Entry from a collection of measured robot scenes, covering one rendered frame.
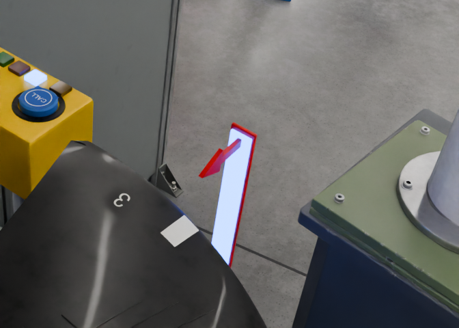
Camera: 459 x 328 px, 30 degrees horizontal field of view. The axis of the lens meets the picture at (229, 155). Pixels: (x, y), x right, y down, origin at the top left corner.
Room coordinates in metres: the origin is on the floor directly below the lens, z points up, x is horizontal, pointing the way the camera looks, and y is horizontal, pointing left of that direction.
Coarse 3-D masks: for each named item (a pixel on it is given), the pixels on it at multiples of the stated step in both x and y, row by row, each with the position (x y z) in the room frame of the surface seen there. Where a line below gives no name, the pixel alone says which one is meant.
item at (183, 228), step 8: (184, 216) 0.48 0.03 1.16; (176, 224) 0.47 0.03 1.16; (184, 224) 0.47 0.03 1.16; (192, 224) 0.47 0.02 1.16; (168, 232) 0.46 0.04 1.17; (176, 232) 0.46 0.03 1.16; (184, 232) 0.46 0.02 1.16; (192, 232) 0.47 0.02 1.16; (168, 240) 0.45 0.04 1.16; (176, 240) 0.45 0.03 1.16
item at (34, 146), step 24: (0, 48) 0.78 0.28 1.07; (0, 72) 0.73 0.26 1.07; (0, 96) 0.69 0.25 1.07; (72, 96) 0.71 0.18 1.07; (0, 120) 0.66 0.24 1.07; (24, 120) 0.66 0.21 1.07; (48, 120) 0.67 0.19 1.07; (72, 120) 0.69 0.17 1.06; (0, 144) 0.65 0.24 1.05; (24, 144) 0.63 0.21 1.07; (48, 144) 0.65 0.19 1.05; (0, 168) 0.65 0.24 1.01; (24, 168) 0.63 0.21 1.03; (48, 168) 0.65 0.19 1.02; (24, 192) 0.63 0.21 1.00
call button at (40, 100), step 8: (32, 88) 0.70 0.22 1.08; (40, 88) 0.71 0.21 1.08; (24, 96) 0.69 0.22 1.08; (32, 96) 0.69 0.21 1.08; (40, 96) 0.69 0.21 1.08; (48, 96) 0.70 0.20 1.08; (56, 96) 0.70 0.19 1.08; (24, 104) 0.68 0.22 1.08; (32, 104) 0.68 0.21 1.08; (40, 104) 0.68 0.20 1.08; (48, 104) 0.68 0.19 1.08; (56, 104) 0.69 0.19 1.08; (24, 112) 0.67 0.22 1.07; (32, 112) 0.67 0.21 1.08; (40, 112) 0.67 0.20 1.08; (48, 112) 0.68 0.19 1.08
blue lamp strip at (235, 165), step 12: (228, 144) 0.56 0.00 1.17; (240, 156) 0.56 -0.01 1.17; (228, 168) 0.56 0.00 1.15; (240, 168) 0.56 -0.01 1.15; (228, 180) 0.56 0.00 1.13; (240, 180) 0.56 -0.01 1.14; (228, 192) 0.56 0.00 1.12; (240, 192) 0.56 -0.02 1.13; (228, 204) 0.56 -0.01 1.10; (228, 216) 0.56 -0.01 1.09; (216, 228) 0.56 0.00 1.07; (228, 228) 0.56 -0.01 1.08; (216, 240) 0.56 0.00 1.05; (228, 240) 0.56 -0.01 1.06; (228, 252) 0.56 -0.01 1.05
